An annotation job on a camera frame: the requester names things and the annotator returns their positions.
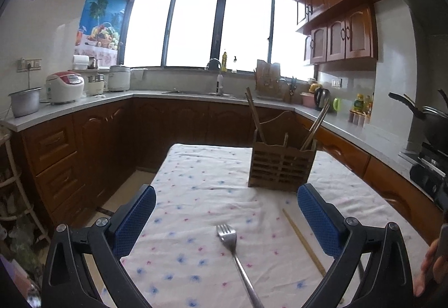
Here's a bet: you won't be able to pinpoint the steel pot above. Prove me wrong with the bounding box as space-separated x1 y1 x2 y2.
8 87 43 118

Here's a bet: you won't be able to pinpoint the white wire rack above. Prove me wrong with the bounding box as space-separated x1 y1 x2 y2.
0 120 50 246

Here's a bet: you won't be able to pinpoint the kitchen faucet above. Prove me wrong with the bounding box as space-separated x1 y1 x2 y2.
205 58 225 96

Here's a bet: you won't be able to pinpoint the kitchen window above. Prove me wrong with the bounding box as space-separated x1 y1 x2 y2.
119 0 317 71

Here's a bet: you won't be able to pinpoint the white electric cooker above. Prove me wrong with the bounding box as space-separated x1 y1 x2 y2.
108 64 132 92

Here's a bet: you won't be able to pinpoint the white floral tablecloth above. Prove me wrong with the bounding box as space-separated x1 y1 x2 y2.
101 143 431 308

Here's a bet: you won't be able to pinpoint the brown wooden chopstick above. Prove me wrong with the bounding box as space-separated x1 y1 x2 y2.
248 93 267 144
299 106 328 151
245 86 264 143

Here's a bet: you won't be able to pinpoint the small white appliance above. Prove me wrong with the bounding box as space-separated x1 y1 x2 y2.
85 73 108 96

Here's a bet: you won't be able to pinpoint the black wok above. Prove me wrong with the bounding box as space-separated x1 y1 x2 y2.
388 89 448 146

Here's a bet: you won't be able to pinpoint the electric kettle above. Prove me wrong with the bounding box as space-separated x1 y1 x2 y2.
314 87 332 111

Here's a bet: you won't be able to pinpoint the cooking oil bottles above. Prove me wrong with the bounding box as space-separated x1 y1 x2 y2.
353 92 374 117

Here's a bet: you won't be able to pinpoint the person's right hand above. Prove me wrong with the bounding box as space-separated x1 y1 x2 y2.
414 239 448 297

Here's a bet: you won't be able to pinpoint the fruit wall poster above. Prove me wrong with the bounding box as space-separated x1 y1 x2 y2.
74 0 127 65

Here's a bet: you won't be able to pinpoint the brown lower kitchen cabinets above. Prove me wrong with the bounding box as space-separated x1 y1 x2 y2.
10 98 445 246

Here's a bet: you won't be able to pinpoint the wall power outlet strip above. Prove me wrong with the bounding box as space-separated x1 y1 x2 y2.
18 57 43 71

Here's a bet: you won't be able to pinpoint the gas stove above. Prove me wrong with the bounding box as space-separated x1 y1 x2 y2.
399 142 448 205

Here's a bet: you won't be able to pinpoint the wooden cutting board rack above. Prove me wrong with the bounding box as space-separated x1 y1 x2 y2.
254 59 285 101

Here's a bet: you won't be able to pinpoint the steel sink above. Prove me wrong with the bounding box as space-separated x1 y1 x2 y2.
162 90 239 99

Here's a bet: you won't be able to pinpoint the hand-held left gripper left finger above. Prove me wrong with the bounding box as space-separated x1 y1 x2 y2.
41 184 157 308

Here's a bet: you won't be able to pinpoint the spice jar rack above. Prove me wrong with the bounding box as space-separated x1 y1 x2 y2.
348 111 367 127

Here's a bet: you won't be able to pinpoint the red and white rice cooker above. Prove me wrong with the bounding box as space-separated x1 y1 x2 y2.
45 71 85 106

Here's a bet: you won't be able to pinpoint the light bamboo chopstick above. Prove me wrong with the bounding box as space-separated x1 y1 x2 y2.
282 209 327 278
302 100 332 150

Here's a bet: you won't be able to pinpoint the wooden utensil holder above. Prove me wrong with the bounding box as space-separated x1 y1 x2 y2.
247 110 318 193

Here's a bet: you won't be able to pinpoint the grey kitchen countertop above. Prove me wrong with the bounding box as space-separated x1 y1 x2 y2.
5 89 421 179

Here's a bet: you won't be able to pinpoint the brown upper kitchen cabinets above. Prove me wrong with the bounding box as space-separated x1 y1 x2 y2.
291 0 414 66

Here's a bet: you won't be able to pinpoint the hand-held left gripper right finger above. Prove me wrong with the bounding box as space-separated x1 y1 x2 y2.
297 183 414 308

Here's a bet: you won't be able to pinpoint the metal fork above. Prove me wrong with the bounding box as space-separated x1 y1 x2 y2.
216 223 265 308

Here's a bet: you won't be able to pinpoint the brown kitchen cabinets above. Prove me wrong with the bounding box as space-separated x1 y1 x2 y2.
10 98 445 246
291 0 414 66

